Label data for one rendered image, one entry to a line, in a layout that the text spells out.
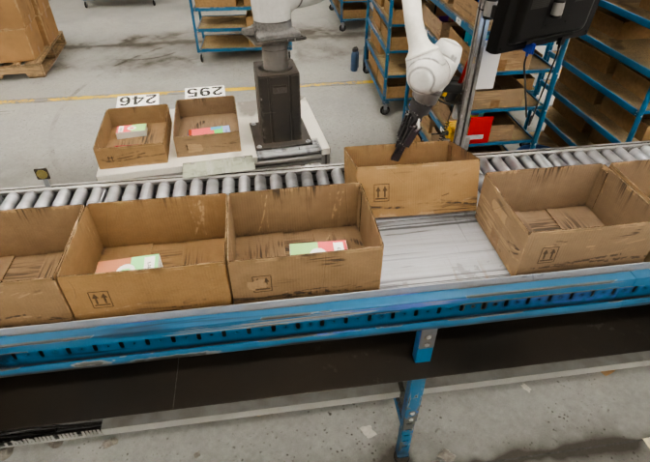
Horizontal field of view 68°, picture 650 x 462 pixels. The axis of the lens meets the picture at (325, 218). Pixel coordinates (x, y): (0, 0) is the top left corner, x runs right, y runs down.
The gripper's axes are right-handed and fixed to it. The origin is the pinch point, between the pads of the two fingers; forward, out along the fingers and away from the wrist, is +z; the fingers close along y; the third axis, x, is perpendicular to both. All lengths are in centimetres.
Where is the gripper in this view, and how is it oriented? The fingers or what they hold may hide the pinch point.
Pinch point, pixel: (398, 151)
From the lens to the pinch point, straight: 179.1
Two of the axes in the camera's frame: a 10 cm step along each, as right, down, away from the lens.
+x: -9.3, -1.9, -3.1
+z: -3.4, 7.7, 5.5
